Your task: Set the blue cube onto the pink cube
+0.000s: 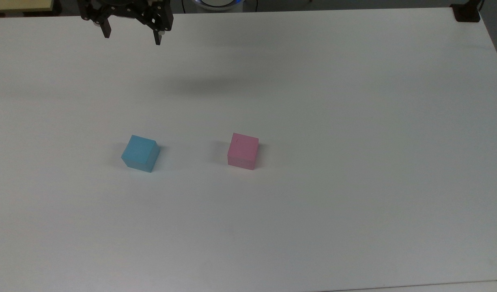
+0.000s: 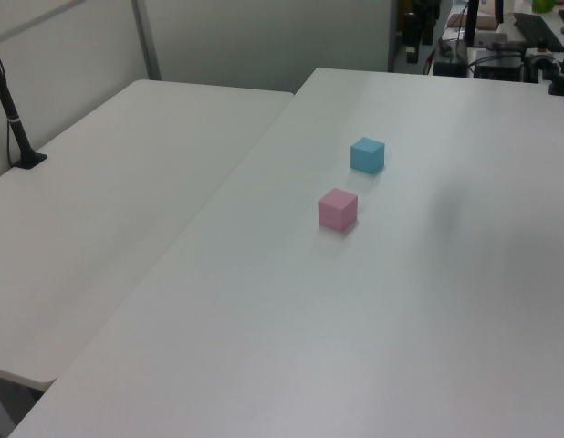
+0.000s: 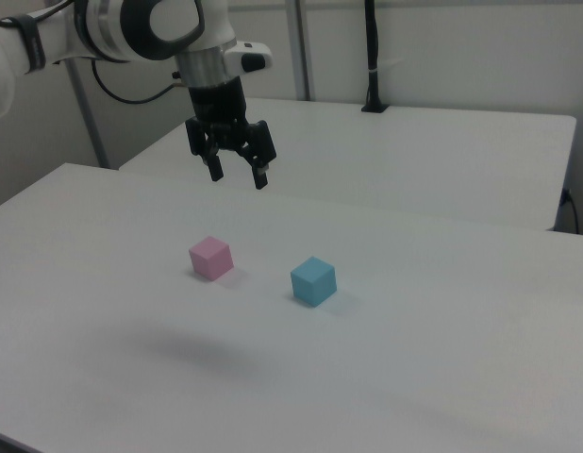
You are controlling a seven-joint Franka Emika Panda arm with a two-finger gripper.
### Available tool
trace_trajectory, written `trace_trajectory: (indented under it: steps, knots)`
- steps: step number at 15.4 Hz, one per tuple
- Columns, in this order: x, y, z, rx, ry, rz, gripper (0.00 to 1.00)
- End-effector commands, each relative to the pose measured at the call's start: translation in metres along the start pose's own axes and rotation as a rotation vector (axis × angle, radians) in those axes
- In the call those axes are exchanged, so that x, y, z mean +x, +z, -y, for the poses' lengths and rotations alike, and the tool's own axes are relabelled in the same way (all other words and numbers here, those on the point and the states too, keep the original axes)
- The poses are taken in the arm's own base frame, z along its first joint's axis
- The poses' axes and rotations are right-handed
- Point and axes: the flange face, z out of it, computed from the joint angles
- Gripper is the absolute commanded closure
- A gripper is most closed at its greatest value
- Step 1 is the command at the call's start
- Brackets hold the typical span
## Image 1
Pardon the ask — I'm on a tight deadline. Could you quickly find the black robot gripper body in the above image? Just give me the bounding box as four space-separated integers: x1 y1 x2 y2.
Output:
77 0 174 32

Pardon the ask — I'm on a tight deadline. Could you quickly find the blue cube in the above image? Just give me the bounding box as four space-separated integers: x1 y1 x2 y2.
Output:
121 135 161 173

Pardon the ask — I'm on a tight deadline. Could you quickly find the pink cube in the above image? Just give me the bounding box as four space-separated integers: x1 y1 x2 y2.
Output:
227 133 260 171

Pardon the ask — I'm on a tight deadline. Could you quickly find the yellow board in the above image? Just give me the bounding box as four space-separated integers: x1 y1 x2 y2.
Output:
0 0 55 13

